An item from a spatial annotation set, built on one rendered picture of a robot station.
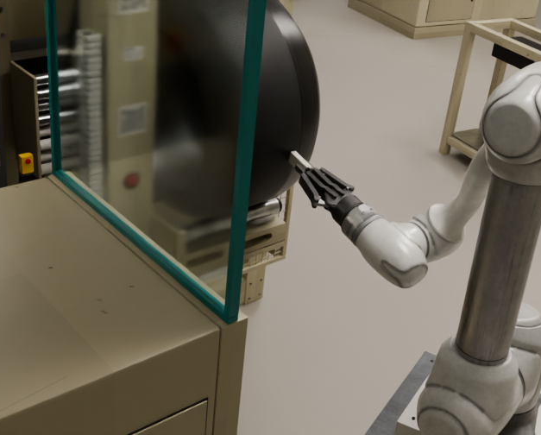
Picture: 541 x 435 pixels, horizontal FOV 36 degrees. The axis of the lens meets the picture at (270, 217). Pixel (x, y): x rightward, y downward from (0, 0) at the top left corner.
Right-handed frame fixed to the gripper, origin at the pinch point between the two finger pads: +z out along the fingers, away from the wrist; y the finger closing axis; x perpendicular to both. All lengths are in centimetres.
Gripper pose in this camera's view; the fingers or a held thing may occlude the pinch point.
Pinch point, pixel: (299, 164)
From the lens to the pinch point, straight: 200.1
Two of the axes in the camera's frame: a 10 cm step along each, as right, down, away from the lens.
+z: -5.9, -6.3, 5.0
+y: -7.7, 2.5, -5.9
